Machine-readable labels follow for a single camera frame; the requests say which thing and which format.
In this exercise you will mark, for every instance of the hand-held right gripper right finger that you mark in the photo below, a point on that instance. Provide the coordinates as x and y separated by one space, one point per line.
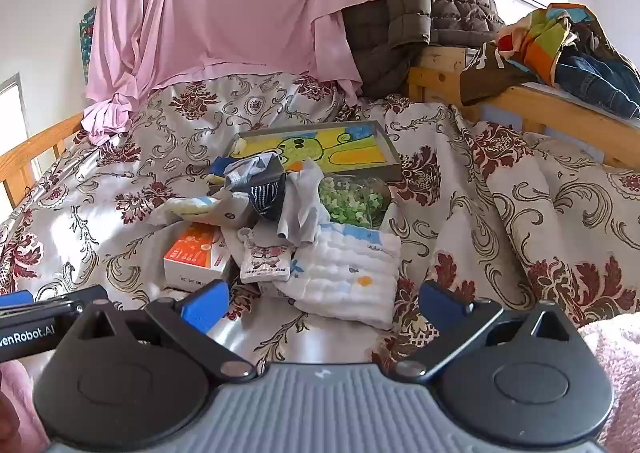
440 302

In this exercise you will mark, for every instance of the striped white towel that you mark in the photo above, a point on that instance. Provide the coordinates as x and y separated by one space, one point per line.
185 208

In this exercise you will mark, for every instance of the floral blanket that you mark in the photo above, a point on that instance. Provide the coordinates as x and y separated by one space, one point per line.
150 143

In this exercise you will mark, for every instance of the pink fuzzy blanket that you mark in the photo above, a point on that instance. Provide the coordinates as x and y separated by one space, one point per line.
620 373

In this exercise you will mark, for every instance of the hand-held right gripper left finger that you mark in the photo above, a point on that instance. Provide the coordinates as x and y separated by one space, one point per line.
205 307

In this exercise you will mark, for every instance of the orange and white box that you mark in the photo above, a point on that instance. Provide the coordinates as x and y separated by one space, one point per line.
192 253

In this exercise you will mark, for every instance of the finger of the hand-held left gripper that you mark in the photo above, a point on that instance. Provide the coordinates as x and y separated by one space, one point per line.
65 302

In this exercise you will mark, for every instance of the brown quilted jacket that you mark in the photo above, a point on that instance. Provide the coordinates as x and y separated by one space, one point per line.
400 8

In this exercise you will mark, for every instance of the grey tray with cartoon picture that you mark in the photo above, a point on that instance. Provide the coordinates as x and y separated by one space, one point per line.
320 148

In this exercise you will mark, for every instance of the wooden bed frame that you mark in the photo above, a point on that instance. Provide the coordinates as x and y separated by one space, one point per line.
550 108

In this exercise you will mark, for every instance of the wall poster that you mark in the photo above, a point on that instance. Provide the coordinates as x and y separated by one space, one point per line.
87 43

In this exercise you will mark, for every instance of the small cartoon tissue packet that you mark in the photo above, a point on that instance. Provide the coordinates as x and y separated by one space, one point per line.
265 260

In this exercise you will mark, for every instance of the bag of green paper stars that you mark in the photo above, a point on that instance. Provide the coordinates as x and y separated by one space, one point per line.
350 203

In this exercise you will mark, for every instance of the pink sheet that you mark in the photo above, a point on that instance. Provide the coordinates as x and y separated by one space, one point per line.
225 8

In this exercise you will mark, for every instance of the black sock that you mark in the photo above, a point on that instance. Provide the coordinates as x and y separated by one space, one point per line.
267 198

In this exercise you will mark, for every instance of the grey face mask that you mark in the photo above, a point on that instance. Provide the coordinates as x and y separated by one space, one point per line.
300 203

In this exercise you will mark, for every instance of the blue jeans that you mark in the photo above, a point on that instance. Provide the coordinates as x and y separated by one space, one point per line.
590 78

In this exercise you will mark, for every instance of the brown printed garment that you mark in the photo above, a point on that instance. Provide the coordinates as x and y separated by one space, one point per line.
480 78

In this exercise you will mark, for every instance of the window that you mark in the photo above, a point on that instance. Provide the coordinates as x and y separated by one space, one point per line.
12 123

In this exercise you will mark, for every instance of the yellow and blue cloth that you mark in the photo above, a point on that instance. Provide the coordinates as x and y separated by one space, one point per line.
222 168

